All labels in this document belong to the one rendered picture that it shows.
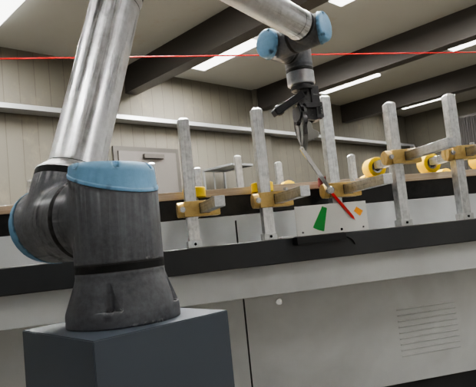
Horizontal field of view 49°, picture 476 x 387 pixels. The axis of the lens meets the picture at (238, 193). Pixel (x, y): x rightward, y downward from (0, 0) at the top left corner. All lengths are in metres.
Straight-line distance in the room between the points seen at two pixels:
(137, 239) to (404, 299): 1.48
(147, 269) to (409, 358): 1.51
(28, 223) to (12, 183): 5.84
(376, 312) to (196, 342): 1.33
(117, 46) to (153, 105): 6.96
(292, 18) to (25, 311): 1.13
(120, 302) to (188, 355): 0.13
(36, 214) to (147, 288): 0.27
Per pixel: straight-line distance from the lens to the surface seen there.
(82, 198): 0.87
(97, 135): 1.07
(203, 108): 8.73
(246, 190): 1.91
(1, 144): 6.91
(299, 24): 1.52
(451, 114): 2.08
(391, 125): 1.93
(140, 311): 0.83
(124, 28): 1.20
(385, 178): 1.57
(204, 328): 0.87
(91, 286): 0.86
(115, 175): 0.85
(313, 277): 1.77
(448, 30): 7.71
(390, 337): 2.15
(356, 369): 2.10
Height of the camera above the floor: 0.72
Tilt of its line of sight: 5 degrees up
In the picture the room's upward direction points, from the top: 6 degrees counter-clockwise
